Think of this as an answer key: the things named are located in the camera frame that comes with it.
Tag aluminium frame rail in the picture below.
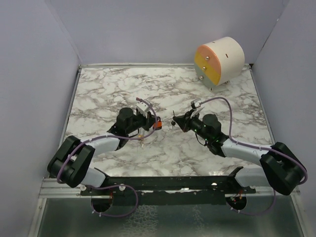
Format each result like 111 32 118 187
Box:
39 178 301 198

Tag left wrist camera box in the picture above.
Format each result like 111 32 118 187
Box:
136 100 152 118

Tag orange black padlock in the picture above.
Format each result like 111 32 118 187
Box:
153 117 162 130

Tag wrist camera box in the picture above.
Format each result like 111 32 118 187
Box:
136 100 152 118
190 98 203 118

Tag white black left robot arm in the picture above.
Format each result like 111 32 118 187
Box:
47 108 160 195

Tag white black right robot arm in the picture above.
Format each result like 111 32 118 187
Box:
173 110 306 196

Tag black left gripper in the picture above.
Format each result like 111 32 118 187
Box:
126 111 159 135

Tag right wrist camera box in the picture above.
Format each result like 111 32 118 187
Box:
190 98 203 118

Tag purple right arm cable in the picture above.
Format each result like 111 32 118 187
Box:
195 97 309 215

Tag black keys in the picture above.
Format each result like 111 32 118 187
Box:
171 110 176 129

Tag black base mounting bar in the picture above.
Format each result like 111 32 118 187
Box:
80 167 256 206

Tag round pastel drawer cabinet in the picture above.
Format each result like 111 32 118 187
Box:
194 37 245 90

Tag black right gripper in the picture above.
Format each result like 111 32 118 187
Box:
174 109 211 142

